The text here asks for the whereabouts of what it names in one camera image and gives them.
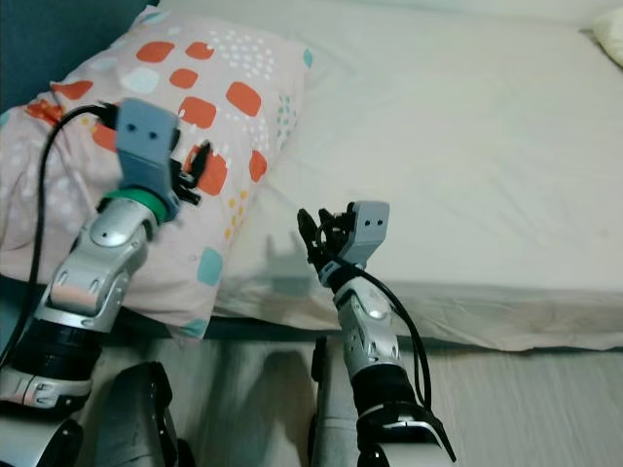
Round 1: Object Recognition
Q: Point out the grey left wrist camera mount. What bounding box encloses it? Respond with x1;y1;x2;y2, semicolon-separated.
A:
114;97;181;220

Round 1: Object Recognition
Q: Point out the cream cartoon print pillow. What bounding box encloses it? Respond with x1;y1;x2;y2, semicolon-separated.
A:
591;8;623;69

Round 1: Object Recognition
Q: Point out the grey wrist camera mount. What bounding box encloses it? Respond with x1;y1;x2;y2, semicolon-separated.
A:
114;97;181;220
346;201;390;269

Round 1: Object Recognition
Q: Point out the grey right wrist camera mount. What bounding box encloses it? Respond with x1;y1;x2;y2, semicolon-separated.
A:
346;201;390;269

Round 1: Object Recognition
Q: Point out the cream sheeted mattress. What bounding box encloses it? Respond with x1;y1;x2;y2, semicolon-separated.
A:
156;0;623;353

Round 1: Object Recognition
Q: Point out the pink orange spotted pillow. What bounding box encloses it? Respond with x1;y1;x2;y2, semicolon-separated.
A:
0;5;314;340

